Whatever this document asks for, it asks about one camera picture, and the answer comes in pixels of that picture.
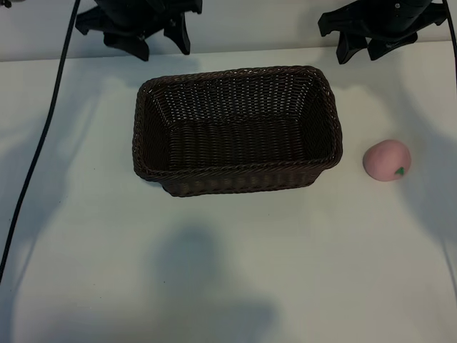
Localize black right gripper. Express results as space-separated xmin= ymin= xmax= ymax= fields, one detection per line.
xmin=318 ymin=0 xmax=448 ymax=66

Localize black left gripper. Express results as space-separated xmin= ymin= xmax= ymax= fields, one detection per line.
xmin=74 ymin=0 xmax=204 ymax=62

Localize pink peach with green leaf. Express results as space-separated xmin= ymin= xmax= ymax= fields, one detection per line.
xmin=362 ymin=139 xmax=412 ymax=183

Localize dark brown wicker basket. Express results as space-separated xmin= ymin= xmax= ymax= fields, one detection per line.
xmin=132 ymin=64 xmax=344 ymax=199

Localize thin black cable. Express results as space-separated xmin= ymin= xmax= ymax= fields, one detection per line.
xmin=440 ymin=0 xmax=457 ymax=78

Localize black braided cable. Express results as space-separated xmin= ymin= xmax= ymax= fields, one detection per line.
xmin=0 ymin=0 xmax=81 ymax=276

